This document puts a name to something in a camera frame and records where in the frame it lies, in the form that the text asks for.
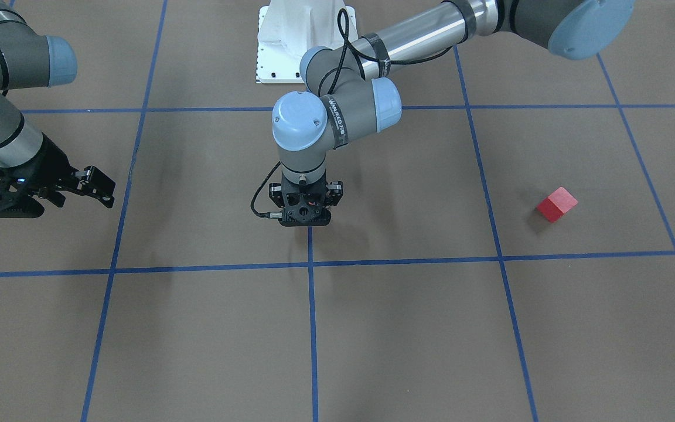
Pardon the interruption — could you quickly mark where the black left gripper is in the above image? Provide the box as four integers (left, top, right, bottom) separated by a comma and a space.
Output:
270, 175, 345, 227

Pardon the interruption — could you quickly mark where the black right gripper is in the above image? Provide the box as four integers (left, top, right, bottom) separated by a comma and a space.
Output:
0, 135, 116, 219

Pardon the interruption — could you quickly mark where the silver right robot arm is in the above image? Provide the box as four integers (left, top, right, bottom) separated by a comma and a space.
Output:
0, 1, 115, 219

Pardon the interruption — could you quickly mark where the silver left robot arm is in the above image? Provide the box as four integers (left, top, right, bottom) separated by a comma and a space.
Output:
250, 1, 635, 227

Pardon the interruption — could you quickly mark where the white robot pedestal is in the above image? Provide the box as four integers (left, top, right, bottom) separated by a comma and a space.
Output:
255, 1, 359, 84

